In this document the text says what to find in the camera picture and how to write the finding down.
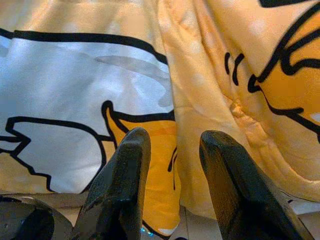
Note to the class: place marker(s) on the yellow egg cartoon blanket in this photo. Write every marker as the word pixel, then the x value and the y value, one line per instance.
pixel 212 75

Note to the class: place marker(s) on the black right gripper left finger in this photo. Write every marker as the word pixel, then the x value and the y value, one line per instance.
pixel 120 187

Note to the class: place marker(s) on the grey right robot leg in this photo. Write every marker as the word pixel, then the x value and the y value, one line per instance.
pixel 25 220

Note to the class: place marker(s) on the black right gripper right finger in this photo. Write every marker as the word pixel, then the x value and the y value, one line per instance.
pixel 237 195

